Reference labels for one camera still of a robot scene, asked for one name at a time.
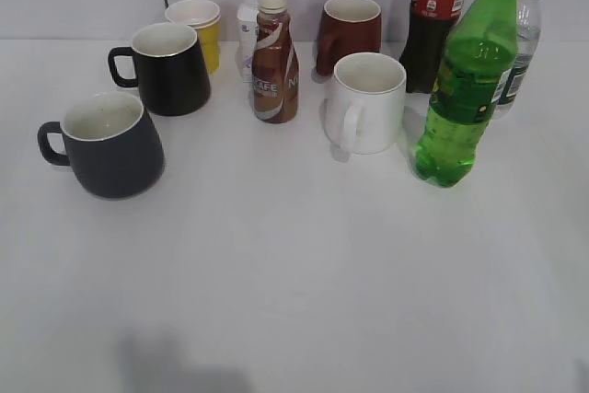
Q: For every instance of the dark grey ceramic mug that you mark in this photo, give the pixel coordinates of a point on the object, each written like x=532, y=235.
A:
x=109, y=141

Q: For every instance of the black ceramic mug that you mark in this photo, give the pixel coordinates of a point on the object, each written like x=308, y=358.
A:
x=164, y=62

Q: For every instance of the white ceramic mug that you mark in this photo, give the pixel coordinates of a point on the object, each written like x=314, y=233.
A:
x=365, y=103

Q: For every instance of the white plastic bottle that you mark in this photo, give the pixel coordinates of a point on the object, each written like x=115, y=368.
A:
x=247, y=13

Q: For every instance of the green plastic soda bottle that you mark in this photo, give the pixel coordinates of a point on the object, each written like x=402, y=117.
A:
x=478, y=57

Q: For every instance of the clear water bottle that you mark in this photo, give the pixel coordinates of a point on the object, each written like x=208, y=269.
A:
x=528, y=33

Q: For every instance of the brown coffee drink bottle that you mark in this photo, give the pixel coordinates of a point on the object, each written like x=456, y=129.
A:
x=275, y=68

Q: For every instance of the dark red ceramic mug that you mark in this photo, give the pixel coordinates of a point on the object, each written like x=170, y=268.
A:
x=346, y=27

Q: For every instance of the yellow paper cup stack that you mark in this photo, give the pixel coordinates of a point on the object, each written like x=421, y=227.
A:
x=204, y=17

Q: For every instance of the cola bottle red label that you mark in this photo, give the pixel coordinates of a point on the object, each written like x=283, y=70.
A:
x=430, y=24

